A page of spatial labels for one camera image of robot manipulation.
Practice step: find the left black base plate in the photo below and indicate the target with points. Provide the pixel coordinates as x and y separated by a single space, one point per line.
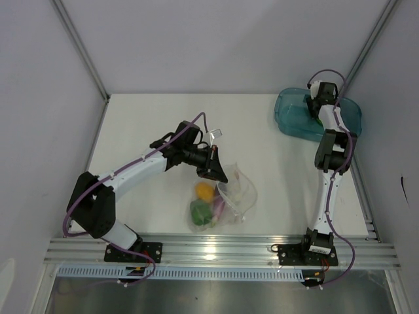
153 250

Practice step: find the green toy pepper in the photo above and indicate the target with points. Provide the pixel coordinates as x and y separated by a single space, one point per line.
201 212

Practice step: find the aluminium frame post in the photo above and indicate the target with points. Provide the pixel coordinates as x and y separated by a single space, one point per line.
378 29
76 40

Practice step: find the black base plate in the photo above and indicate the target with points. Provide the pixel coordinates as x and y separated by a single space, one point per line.
153 250
294 255

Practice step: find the purple toy eggplant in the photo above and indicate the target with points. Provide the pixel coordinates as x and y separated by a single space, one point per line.
218 208

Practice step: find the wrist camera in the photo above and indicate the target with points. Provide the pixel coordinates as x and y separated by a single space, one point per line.
212 135
314 88

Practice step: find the clear zip top bag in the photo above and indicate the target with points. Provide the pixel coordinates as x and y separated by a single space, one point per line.
240 196

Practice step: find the white slotted cable duct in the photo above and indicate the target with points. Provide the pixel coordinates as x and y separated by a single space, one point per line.
213 274

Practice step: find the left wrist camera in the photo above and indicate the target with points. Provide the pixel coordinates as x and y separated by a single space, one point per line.
212 135

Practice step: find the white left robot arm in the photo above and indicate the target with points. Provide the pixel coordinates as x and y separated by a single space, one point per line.
94 201

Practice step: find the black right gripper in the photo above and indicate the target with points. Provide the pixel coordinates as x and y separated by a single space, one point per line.
310 104

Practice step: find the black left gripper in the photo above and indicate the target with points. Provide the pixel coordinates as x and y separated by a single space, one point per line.
212 168

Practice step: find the aluminium mounting rail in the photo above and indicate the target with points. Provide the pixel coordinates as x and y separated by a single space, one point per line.
216 251

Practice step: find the teal plastic bin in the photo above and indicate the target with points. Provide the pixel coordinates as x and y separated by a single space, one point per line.
293 118

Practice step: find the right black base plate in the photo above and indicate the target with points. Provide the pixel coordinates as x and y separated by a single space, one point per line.
294 255

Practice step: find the green toy pea pod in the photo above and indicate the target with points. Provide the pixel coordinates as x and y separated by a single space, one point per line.
319 122

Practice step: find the left aluminium frame post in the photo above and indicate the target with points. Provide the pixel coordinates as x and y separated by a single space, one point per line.
76 40

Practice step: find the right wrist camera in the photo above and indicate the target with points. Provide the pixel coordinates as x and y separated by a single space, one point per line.
314 88

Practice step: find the right aluminium frame post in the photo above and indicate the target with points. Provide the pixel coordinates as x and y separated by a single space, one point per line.
378 29

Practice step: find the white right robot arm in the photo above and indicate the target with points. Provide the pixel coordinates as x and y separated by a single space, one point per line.
332 160

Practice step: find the yellow toy pepper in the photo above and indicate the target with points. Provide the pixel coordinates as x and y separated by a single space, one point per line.
204 191

